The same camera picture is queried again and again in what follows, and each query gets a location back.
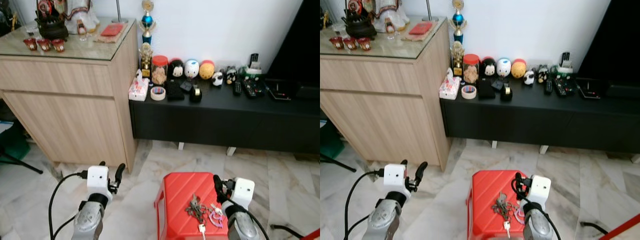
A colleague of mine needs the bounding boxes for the bunch of keys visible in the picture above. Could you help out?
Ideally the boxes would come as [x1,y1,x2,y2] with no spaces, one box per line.
[490,191,526,239]
[184,193,226,237]

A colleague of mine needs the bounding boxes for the red plastic stool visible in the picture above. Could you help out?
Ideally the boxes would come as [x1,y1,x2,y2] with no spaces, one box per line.
[153,171,236,240]
[465,169,540,240]

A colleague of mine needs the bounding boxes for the light wooden cabinet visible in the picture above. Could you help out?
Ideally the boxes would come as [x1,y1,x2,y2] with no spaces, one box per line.
[0,18,140,174]
[320,16,453,172]

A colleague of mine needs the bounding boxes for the low black console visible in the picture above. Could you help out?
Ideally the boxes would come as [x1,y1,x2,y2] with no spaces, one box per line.
[439,74,640,164]
[128,76,321,156]

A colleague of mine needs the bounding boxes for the black tripod leg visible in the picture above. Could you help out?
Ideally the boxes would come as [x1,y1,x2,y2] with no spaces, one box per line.
[0,146,45,175]
[320,152,359,174]

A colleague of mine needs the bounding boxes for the green bag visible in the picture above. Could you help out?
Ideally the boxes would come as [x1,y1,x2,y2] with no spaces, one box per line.
[320,119,347,161]
[0,119,32,162]

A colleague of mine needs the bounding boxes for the pink tissue box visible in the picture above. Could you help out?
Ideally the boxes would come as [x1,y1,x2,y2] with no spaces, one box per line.
[128,69,151,102]
[438,68,462,101]

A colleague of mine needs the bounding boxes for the black tape dispenser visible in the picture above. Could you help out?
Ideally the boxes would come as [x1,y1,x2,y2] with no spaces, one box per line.
[188,83,203,104]
[499,82,514,103]

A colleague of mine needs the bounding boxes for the flat black pouch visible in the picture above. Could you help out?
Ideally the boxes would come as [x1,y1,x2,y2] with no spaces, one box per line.
[164,80,186,101]
[476,78,496,100]

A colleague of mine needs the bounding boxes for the wide black remote control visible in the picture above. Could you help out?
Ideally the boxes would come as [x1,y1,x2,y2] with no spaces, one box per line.
[242,77,266,99]
[552,76,576,98]

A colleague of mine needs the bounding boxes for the red lidded jar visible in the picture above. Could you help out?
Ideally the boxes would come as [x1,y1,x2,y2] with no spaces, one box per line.
[151,55,169,86]
[462,53,481,85]

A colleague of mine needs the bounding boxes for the round yellow plush toy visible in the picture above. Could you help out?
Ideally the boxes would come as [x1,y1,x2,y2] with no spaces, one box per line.
[199,59,216,81]
[511,58,528,80]

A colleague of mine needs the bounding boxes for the flat black tray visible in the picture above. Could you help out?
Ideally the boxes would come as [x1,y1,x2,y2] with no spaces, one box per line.
[574,77,604,100]
[264,78,296,102]

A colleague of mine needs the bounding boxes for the round white plush toy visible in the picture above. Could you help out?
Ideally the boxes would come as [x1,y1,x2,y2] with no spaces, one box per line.
[183,59,201,80]
[496,57,513,79]

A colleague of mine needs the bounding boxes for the small gold trophy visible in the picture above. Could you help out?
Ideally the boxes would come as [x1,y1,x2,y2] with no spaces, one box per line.
[139,42,154,79]
[450,41,465,77]

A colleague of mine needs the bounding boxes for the round black plush toy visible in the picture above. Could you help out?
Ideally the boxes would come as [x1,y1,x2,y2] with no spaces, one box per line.
[168,58,185,80]
[480,56,497,79]

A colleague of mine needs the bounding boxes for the small clear glass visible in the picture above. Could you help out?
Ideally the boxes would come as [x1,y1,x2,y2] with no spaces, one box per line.
[383,18,397,40]
[75,19,89,41]

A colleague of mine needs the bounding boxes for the flat red packet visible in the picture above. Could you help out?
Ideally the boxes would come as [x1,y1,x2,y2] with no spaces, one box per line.
[407,21,434,36]
[100,22,125,38]

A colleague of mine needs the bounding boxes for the black incense pot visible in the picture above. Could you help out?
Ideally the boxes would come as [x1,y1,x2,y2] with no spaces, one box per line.
[34,12,70,41]
[344,10,379,40]

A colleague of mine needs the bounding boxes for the white robed statue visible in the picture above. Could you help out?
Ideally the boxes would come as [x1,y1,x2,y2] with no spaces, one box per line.
[66,0,101,35]
[375,0,412,34]

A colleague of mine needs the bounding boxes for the tall blue gold trophy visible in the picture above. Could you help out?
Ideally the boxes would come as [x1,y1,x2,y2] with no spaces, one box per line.
[139,0,157,45]
[449,0,468,45]

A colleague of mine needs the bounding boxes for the grey lamp pole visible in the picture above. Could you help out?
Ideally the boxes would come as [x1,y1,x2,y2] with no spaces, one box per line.
[424,0,440,22]
[111,0,129,24]

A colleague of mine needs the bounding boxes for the black television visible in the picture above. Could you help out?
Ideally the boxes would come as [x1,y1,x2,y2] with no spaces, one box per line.
[576,0,640,99]
[264,0,321,100]

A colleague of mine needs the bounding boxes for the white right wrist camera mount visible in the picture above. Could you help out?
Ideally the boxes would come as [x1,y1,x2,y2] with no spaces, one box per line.
[230,177,256,211]
[528,174,552,211]

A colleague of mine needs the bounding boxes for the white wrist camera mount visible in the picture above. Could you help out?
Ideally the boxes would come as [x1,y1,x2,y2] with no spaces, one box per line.
[383,163,409,200]
[528,174,552,211]
[86,165,113,202]
[230,177,256,211]

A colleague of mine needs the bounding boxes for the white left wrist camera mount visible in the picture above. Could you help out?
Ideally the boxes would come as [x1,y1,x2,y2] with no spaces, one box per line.
[86,165,113,202]
[383,163,409,200]

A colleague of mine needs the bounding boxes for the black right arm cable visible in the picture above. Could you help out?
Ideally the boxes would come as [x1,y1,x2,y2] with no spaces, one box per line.
[227,197,271,240]
[530,200,564,240]

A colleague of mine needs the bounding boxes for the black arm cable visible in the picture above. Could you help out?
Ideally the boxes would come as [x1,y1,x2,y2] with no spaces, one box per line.
[343,169,385,240]
[48,170,89,240]
[530,200,564,240]
[227,197,271,240]

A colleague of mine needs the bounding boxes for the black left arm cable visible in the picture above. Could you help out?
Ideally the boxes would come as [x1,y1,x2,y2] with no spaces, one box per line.
[48,170,89,240]
[343,169,385,240]

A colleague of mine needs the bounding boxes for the black floor cable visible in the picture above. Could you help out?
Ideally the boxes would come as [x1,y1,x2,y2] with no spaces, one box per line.
[269,223,307,240]
[579,221,612,236]

